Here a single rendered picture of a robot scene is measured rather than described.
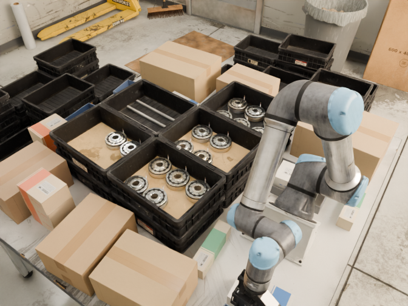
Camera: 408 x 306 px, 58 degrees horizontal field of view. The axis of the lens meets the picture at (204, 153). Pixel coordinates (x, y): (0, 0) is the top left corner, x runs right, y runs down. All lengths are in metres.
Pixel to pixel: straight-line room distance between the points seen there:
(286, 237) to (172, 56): 1.54
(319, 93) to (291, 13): 3.51
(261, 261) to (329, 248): 0.68
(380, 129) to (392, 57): 2.17
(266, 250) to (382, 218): 1.86
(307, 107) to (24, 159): 1.28
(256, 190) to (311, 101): 0.30
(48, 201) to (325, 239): 1.12
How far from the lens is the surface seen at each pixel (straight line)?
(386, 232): 2.72
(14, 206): 1.74
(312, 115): 1.03
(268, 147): 1.08
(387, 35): 4.04
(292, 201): 1.39
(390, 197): 2.94
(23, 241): 1.75
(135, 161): 1.64
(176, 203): 1.54
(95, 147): 1.84
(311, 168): 1.40
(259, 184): 1.10
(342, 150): 1.16
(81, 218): 1.52
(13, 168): 1.82
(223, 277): 1.50
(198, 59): 2.30
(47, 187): 1.59
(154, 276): 1.33
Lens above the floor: 2.02
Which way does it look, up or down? 43 degrees down
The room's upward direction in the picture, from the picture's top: straight up
